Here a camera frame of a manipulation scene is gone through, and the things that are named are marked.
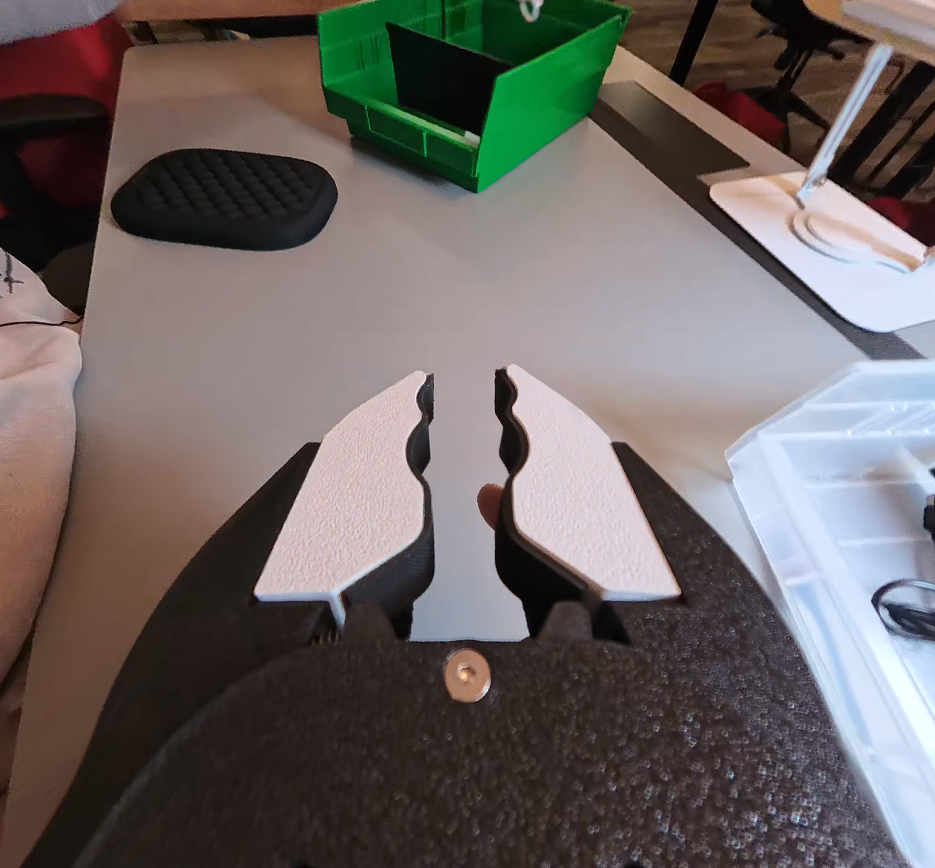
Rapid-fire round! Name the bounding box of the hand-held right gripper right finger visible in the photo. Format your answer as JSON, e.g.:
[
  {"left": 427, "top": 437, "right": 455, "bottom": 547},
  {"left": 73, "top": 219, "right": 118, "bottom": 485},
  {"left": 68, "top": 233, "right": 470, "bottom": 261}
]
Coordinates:
[{"left": 494, "top": 364, "right": 682, "bottom": 602}]

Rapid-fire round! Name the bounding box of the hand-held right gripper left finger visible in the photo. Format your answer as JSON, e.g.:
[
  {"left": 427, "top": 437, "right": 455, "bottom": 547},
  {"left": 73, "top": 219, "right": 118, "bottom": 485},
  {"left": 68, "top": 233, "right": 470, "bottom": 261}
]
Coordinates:
[{"left": 253, "top": 370, "right": 438, "bottom": 629}]

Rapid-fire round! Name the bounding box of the clear plastic bin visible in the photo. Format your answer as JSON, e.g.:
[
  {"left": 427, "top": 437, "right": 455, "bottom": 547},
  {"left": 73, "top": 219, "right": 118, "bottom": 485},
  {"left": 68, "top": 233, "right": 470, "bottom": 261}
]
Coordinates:
[{"left": 725, "top": 359, "right": 935, "bottom": 868}]

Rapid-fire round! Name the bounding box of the person's white hoodie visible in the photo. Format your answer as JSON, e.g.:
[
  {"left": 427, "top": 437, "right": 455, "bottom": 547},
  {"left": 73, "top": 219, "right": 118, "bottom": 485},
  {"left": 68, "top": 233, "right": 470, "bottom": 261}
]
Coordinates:
[{"left": 0, "top": 248, "right": 83, "bottom": 682}]

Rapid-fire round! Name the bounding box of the black wrist rest pad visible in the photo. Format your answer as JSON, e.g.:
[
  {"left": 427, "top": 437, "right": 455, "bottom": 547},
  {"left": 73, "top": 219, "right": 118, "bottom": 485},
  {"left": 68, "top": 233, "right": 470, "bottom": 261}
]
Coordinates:
[{"left": 110, "top": 148, "right": 339, "bottom": 253}]

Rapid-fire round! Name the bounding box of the white stand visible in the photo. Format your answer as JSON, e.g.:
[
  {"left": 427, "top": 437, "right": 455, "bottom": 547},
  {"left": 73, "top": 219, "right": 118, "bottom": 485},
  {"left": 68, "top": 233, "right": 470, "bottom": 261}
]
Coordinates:
[{"left": 708, "top": 42, "right": 935, "bottom": 334}]

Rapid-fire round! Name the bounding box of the green plastic bin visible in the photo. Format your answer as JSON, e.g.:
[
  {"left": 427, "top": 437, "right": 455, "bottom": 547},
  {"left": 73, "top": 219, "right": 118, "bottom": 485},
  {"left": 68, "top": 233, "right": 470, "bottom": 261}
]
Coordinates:
[{"left": 317, "top": 0, "right": 634, "bottom": 194}]

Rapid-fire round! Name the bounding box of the black divider card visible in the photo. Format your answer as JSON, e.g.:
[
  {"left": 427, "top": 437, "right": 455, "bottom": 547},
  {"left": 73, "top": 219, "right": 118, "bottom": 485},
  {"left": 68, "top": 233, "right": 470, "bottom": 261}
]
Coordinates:
[{"left": 385, "top": 21, "right": 515, "bottom": 137}]

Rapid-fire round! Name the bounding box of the black office chair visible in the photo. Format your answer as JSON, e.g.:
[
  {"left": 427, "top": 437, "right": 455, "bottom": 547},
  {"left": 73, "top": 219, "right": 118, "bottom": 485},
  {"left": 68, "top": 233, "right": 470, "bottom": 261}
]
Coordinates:
[{"left": 751, "top": 0, "right": 864, "bottom": 125}]

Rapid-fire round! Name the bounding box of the coiled black cable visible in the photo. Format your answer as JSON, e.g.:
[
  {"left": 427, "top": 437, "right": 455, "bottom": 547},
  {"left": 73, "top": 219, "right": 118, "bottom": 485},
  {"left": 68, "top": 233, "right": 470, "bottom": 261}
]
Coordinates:
[{"left": 871, "top": 579, "right": 935, "bottom": 641}]

